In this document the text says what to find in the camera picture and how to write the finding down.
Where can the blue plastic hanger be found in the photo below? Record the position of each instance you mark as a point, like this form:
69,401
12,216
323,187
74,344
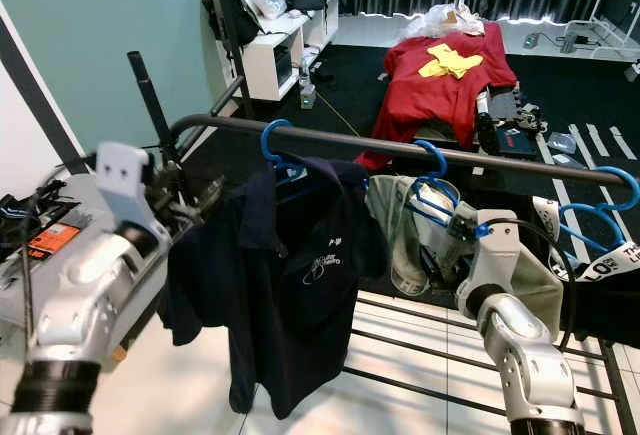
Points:
442,160
630,180
263,145

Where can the pale khaki garment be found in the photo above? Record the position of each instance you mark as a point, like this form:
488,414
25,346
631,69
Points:
390,220

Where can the black garment with white band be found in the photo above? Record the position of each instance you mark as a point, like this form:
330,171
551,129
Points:
610,265

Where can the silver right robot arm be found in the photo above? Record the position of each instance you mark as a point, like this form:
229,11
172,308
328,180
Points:
525,355

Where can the black equipment pile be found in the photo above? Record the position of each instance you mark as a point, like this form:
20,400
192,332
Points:
510,125

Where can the navy polo shirt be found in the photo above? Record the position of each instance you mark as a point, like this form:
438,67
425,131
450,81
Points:
280,285

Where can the red flag with yellow star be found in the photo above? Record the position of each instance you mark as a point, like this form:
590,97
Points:
440,95

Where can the black metal clothes rack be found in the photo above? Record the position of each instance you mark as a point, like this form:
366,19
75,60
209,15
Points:
360,140

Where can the black device with orange label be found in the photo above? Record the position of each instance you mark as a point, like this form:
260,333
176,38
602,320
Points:
50,240

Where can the white shelf unit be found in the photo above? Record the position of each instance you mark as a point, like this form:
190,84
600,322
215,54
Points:
265,60

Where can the black stand pole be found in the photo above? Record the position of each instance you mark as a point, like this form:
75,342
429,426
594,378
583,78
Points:
228,25

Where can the white plastic bag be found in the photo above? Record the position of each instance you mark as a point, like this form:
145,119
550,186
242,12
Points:
440,21

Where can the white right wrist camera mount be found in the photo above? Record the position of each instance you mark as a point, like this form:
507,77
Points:
500,255

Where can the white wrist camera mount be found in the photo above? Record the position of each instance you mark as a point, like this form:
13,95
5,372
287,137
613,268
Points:
125,180
500,255

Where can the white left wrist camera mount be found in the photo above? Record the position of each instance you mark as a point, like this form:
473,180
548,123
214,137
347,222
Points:
125,180

